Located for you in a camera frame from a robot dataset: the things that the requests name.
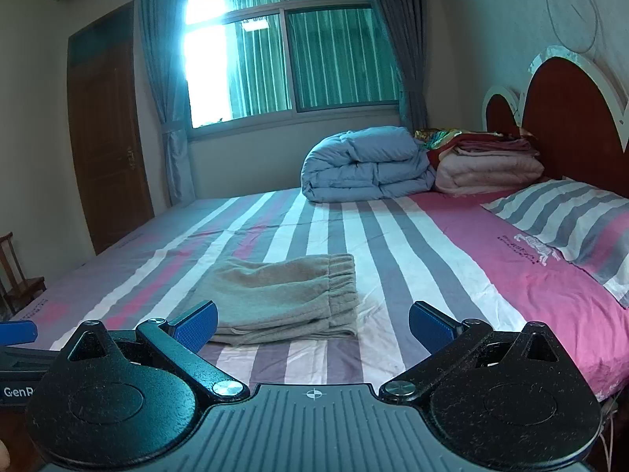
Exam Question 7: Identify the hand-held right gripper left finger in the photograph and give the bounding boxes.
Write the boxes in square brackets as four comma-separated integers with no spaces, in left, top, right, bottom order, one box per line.
[59,300,251,402]

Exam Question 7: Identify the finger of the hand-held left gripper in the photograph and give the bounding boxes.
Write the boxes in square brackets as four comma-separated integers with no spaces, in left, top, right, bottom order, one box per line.
[0,321,39,346]

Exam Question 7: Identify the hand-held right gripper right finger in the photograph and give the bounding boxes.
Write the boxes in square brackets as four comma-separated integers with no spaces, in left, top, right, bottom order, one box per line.
[378,300,573,402]

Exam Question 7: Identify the grey fleece pants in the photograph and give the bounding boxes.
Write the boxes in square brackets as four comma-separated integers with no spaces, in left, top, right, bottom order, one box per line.
[169,253,359,346]

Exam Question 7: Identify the striped bedsheet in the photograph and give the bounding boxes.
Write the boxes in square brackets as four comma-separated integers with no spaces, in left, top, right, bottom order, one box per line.
[10,179,629,401]

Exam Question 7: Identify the wooden chair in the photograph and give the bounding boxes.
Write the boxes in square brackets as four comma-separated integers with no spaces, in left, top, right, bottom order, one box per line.
[0,232,47,318]

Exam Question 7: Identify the folded pink blanket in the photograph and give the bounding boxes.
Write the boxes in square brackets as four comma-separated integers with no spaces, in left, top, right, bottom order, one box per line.
[435,138,545,196]

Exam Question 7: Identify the striped pillow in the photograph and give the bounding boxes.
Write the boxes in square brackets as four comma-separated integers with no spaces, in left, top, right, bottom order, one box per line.
[480,179,629,310]

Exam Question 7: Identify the folded blue duvet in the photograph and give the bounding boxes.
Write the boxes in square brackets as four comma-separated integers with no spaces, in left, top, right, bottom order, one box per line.
[301,126,437,203]

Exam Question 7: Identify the colourful patterned blanket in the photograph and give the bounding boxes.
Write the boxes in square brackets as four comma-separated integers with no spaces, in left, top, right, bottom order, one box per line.
[414,129,492,154]

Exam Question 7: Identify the brown wooden door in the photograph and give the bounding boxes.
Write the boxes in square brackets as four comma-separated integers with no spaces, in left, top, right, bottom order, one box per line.
[67,0,155,256]

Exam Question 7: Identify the grey-blue curtain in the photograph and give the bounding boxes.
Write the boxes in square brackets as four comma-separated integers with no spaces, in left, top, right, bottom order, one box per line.
[359,0,431,135]
[139,0,197,207]

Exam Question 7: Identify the red and white headboard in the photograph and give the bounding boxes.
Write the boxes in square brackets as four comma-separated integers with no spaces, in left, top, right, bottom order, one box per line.
[483,45,629,188]

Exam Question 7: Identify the sliding glass window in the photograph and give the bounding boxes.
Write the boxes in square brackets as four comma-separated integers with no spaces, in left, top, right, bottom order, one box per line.
[184,0,401,129]

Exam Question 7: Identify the white wall cable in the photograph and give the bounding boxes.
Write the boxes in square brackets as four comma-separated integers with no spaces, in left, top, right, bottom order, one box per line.
[541,0,603,55]

